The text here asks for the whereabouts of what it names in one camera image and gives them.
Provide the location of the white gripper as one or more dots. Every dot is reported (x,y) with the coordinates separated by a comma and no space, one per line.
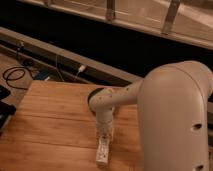
(105,127)

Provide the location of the white plastic bottle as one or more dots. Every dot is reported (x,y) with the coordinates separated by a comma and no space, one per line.
(102,154)

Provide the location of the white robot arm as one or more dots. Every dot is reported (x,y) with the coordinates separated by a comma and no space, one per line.
(172,103)

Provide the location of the green ceramic bowl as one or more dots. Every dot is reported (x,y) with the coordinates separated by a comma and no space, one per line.
(93,93)

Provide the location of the blue object on floor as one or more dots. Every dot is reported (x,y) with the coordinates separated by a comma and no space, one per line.
(42,75)

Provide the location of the black equipment at left edge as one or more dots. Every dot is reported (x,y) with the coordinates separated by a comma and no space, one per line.
(6,110)

